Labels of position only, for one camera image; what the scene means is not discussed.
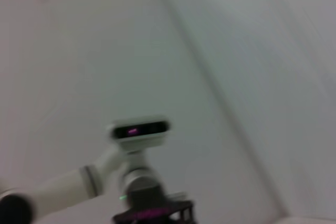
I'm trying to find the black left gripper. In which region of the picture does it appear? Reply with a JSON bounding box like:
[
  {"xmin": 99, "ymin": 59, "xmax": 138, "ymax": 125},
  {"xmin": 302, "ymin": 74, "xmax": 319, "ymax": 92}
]
[{"xmin": 112, "ymin": 188, "xmax": 197, "ymax": 224}]

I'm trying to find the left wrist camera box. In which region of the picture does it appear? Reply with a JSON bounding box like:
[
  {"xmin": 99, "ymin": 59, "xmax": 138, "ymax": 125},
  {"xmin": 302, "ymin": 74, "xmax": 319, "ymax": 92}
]
[{"xmin": 106, "ymin": 115, "xmax": 172, "ymax": 154}]

